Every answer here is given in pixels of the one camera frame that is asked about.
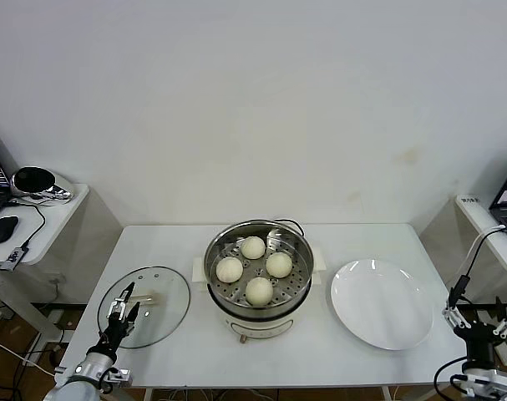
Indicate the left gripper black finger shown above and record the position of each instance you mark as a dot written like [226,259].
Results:
[133,318]
[121,304]

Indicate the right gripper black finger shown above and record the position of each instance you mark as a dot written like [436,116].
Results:
[453,317]
[503,326]

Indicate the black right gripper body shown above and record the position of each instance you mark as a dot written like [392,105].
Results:
[478,338]

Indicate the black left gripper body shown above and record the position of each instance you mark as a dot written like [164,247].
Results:
[116,330]

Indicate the round glass pot lid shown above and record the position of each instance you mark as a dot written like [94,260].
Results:
[165,292]

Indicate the white steamed baozi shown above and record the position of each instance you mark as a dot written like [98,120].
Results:
[279,264]
[259,291]
[253,246]
[229,269]

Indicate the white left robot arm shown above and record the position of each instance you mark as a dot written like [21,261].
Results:
[86,369]

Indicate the steel steamer pot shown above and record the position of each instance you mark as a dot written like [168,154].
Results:
[257,328]

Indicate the stainless steel steamer basket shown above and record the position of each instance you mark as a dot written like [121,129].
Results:
[297,250]

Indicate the white round plate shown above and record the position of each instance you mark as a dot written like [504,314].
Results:
[382,305]

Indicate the white side table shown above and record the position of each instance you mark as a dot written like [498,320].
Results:
[478,221]
[57,225]

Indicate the grey usb hub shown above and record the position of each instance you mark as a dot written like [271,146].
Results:
[11,260]

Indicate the small printed label sticker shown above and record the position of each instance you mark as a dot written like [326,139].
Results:
[469,200]

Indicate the black computer mouse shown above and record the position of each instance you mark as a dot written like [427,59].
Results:
[0,230]

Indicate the shiny chrome black device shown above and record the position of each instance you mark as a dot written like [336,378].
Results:
[31,179]

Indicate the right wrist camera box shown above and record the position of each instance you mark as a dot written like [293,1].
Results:
[493,378]

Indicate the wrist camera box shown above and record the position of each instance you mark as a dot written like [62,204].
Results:
[493,378]
[121,374]

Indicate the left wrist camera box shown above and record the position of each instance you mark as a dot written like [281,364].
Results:
[121,374]

